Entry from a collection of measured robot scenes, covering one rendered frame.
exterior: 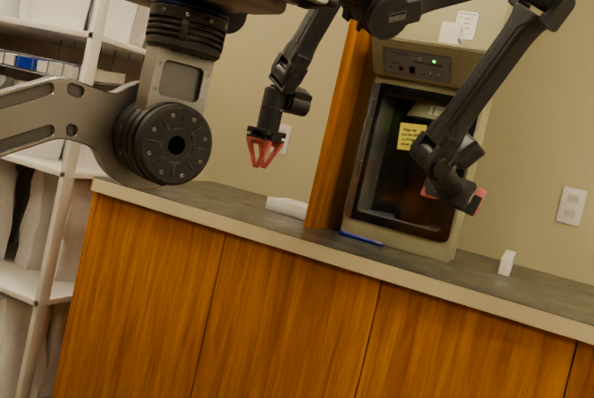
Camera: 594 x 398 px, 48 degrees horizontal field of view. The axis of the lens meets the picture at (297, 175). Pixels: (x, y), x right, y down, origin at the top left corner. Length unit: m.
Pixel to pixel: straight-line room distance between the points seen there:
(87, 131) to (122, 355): 0.99
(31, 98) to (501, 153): 1.56
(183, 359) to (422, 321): 0.69
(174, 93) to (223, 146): 1.47
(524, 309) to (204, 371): 0.86
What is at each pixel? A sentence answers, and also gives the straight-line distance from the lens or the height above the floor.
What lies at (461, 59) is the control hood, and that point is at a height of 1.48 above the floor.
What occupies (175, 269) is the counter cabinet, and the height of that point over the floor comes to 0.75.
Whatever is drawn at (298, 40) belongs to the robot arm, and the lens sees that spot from 1.65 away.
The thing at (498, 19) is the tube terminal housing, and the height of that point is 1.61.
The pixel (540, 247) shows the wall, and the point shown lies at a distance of 2.29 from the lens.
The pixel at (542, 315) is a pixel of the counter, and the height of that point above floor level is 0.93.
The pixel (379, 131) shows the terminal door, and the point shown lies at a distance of 1.94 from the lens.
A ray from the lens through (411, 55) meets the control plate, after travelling 1.87.
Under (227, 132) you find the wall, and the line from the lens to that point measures 2.65.
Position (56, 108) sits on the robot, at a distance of 1.20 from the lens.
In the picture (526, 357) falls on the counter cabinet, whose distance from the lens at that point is 1.63.
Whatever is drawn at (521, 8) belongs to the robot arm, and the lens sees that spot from 1.37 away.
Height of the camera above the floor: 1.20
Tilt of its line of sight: 4 degrees down
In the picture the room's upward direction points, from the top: 13 degrees clockwise
